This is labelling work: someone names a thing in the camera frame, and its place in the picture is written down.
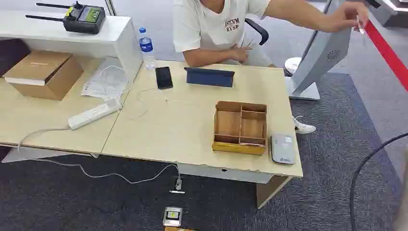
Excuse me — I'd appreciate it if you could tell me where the dark blue tablet case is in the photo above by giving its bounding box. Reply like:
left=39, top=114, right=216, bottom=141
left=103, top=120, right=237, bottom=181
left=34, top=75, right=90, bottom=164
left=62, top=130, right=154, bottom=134
left=184, top=67, right=236, bottom=88

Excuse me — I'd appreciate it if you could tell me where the wooden card box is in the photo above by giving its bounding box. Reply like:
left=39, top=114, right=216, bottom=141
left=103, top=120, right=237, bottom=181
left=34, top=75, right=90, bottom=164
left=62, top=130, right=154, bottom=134
left=212, top=101, right=268, bottom=156

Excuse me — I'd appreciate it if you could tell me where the black smartphone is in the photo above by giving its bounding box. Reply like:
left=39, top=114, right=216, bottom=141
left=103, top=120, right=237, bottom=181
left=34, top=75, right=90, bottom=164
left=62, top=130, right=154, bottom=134
left=155, top=66, right=174, bottom=90

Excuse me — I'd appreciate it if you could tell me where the white plug adapter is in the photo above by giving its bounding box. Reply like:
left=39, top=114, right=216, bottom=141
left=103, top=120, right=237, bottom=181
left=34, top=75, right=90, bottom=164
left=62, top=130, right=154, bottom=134
left=169, top=177, right=186, bottom=195

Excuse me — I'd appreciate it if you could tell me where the grey card reader device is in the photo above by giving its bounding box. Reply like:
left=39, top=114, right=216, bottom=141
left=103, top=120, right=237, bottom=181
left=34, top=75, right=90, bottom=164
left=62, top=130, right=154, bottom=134
left=270, top=133, right=296, bottom=166

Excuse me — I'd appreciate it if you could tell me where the clear water bottle blue label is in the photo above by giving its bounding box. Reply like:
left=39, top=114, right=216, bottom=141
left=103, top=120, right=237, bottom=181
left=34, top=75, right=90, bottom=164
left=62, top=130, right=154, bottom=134
left=138, top=27, right=157, bottom=70

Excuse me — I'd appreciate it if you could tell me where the person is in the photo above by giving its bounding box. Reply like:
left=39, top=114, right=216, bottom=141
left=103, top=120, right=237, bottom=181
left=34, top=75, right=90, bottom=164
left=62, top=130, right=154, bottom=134
left=172, top=0, right=370, bottom=68

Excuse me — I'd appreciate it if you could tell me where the white sneaker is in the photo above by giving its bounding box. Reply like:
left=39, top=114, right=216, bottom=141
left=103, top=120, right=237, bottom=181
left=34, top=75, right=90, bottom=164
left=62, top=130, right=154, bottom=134
left=292, top=115, right=317, bottom=135

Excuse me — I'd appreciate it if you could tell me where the white round base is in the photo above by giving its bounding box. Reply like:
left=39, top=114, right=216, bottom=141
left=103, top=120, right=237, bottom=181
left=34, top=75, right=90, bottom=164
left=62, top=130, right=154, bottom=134
left=283, top=57, right=303, bottom=77

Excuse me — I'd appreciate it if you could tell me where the black office chair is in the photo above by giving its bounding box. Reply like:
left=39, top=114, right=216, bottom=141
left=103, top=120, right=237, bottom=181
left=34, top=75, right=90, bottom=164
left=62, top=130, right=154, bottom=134
left=244, top=17, right=269, bottom=46

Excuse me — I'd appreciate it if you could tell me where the white plastic bag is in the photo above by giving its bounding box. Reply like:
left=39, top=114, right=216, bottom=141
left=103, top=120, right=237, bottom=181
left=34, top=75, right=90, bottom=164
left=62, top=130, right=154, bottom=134
left=80, top=56, right=129, bottom=102

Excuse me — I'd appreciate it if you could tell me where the small silver box on floor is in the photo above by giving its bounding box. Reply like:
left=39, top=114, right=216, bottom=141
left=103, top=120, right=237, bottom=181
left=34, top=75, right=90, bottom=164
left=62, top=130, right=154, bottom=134
left=162, top=206, right=183, bottom=228

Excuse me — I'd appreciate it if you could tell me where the white power strip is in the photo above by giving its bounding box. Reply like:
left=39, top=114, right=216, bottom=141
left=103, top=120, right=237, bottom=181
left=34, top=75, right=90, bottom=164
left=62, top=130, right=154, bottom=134
left=67, top=98, right=122, bottom=131

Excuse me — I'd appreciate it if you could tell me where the white kiosk stand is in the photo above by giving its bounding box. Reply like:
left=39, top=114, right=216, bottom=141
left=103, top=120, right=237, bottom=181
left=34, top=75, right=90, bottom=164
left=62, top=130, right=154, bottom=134
left=284, top=0, right=353, bottom=102

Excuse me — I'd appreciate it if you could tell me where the black remote controller with antennas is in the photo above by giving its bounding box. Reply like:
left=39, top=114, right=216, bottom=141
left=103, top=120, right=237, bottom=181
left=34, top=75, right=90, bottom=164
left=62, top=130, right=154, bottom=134
left=25, top=1, right=106, bottom=35

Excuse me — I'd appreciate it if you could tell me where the white raised shelf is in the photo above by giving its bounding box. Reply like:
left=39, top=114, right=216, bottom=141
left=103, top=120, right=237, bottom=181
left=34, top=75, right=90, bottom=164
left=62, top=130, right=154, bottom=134
left=0, top=9, right=143, bottom=84

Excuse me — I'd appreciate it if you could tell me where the brown cardboard box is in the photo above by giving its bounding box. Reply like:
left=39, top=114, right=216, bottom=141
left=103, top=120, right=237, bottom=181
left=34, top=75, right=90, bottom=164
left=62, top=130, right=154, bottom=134
left=2, top=50, right=84, bottom=102

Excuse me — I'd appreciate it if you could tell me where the red barrier belt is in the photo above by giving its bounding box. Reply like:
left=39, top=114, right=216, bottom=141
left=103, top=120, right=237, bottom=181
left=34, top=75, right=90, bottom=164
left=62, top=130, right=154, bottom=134
left=364, top=19, right=408, bottom=92

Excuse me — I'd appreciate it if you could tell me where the thin white charging cable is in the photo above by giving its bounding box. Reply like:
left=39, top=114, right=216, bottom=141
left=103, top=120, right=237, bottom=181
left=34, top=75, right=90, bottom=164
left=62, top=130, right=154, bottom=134
left=99, top=65, right=168, bottom=120

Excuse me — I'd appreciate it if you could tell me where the grey power strip cord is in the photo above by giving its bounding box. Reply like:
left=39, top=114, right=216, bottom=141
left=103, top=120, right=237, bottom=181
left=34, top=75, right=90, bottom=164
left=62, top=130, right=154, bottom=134
left=16, top=127, right=182, bottom=186

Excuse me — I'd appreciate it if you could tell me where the black hose cable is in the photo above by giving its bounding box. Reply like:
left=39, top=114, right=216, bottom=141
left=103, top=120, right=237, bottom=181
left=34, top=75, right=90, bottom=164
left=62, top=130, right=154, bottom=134
left=349, top=132, right=408, bottom=231

